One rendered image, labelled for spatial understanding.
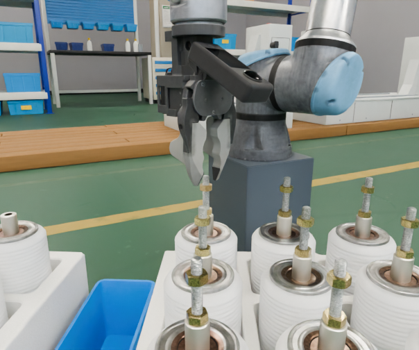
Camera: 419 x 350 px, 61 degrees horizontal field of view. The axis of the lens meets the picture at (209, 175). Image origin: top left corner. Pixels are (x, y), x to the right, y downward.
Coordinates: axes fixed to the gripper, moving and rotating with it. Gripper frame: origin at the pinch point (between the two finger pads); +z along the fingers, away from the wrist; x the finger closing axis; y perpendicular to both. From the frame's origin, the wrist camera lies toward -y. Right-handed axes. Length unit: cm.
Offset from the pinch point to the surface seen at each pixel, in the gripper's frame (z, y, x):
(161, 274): 16.5, 5.4, 5.2
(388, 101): 10, 83, -293
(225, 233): 9.1, -1.8, -1.5
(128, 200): 34, 82, -34
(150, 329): 16.5, -3.7, 13.7
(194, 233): 9.3, 1.7, 1.5
